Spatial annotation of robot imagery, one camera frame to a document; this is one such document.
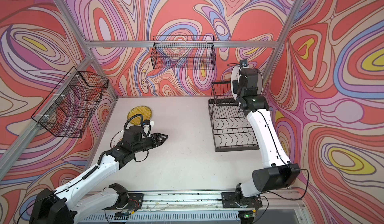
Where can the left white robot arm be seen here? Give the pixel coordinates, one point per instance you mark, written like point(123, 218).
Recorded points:
point(68, 203)

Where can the black wire basket left wall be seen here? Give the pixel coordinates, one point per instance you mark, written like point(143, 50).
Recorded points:
point(73, 107)

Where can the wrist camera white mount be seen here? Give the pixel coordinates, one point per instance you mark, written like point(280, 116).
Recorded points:
point(244, 63)
point(147, 126)

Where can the yellow green woven tray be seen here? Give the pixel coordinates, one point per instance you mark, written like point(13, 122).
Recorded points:
point(144, 110)

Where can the black wire basket wall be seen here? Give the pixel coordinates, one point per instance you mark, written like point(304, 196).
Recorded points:
point(73, 107)
point(177, 52)

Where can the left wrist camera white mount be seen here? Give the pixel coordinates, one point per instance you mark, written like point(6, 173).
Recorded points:
point(147, 126)

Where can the small orange sunburst plate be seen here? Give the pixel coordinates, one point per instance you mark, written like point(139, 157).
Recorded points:
point(116, 138)

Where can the white plate green quatrefoil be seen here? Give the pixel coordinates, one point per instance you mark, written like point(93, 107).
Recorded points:
point(235, 74)

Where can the black two-tier dish rack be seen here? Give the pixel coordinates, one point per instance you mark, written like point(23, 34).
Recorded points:
point(230, 128)

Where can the black wire basket back wall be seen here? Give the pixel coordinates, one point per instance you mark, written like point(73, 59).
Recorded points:
point(177, 52)

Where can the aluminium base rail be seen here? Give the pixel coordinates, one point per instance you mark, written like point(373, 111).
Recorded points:
point(209, 200)

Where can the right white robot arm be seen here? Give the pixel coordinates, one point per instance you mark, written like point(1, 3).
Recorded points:
point(278, 171)

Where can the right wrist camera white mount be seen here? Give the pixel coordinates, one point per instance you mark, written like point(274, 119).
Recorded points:
point(244, 63)

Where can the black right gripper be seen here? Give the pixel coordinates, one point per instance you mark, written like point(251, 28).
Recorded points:
point(235, 85)

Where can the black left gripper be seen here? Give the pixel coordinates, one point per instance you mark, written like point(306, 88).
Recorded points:
point(157, 136)

